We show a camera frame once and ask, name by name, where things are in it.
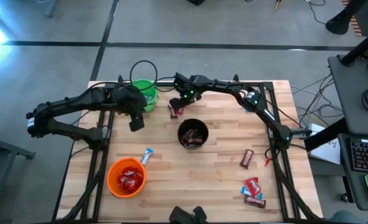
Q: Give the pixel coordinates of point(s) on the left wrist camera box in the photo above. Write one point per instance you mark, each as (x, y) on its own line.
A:
(122, 93)

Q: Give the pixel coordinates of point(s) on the white power adapter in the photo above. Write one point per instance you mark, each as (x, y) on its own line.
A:
(314, 128)

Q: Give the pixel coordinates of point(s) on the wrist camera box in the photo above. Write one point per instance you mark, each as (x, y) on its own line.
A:
(122, 93)
(180, 81)

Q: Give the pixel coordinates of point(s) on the person's leg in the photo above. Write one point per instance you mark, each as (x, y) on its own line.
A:
(339, 23)

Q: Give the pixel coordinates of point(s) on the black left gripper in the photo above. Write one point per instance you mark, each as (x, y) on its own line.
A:
(135, 104)

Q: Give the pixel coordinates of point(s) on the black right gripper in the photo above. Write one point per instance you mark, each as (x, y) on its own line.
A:
(190, 92)

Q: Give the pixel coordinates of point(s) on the black plastic bucket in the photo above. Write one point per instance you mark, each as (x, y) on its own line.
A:
(181, 127)

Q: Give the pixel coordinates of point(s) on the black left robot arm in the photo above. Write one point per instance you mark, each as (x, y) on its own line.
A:
(72, 104)

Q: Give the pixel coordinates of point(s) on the white paper sheet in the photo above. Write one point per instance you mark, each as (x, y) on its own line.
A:
(327, 152)

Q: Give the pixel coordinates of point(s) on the grey metal cart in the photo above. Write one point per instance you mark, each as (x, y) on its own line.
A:
(3, 149)

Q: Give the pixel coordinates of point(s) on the black backlit keyboard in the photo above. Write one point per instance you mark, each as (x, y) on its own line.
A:
(367, 155)

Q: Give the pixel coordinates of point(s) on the black diagonal pole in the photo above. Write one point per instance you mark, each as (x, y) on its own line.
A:
(361, 46)

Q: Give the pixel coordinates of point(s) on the black aluminium table frame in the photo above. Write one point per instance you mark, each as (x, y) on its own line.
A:
(233, 84)

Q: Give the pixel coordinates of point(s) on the red zip tie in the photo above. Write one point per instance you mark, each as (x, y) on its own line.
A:
(267, 161)

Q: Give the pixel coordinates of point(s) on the orange plastic bucket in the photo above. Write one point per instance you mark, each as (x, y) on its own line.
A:
(112, 180)

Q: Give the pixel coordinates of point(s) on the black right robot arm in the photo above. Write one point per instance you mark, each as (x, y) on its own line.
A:
(258, 104)

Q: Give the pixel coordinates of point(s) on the dark grey desk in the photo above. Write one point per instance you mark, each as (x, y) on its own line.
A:
(348, 93)

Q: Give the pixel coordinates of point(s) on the white blue Hershey's bar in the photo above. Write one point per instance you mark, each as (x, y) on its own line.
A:
(146, 156)
(243, 190)
(149, 99)

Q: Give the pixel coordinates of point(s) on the black caster wheel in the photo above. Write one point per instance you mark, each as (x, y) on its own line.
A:
(344, 197)

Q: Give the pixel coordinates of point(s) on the person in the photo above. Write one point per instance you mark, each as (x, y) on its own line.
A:
(347, 217)

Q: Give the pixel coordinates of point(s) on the green plastic face bucket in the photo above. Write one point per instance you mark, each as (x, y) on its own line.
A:
(151, 90)

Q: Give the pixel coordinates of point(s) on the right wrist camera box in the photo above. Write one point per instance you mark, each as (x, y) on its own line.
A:
(180, 81)

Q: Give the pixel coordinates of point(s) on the grey metal floor post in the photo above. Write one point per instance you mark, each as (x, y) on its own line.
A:
(51, 7)

